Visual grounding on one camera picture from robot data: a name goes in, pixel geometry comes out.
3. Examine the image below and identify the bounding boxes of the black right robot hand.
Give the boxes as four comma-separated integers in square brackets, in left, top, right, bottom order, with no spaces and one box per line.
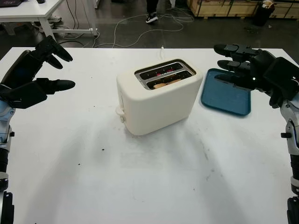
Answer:
[214,43,299,101]

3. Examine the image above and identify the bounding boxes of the blue plastic tray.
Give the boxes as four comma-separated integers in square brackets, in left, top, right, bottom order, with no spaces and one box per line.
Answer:
[199,68,252,117]

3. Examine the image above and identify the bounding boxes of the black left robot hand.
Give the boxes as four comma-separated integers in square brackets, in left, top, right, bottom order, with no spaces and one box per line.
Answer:
[0,35,76,109]

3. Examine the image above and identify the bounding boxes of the cream two-slot toaster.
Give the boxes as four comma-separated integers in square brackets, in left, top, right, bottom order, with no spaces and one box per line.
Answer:
[114,58,203,137]

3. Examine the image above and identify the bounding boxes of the white office desk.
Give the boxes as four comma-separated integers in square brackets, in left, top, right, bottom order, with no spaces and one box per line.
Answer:
[0,0,99,42]

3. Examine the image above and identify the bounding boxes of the person in beige jacket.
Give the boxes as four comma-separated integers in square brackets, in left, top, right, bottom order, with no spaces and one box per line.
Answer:
[145,0,159,24]

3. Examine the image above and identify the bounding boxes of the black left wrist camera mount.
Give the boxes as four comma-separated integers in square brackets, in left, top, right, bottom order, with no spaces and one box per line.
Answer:
[0,90,23,109]

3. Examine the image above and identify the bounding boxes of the wooden crate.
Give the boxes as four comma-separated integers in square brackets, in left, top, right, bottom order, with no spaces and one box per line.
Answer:
[186,0,299,19]

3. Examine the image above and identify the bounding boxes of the black trash bin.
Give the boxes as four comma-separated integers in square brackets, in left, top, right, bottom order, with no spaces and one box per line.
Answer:
[252,0,275,27]

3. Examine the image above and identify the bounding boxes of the black laptop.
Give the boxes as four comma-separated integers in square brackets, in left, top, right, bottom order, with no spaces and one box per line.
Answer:
[0,0,23,7]

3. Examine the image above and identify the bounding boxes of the toast slice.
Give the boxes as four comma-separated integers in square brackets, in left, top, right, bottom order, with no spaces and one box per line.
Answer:
[153,79,182,90]

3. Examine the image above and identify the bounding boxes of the white floor cable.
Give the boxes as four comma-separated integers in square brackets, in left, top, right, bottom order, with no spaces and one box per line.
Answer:
[93,13,194,49]

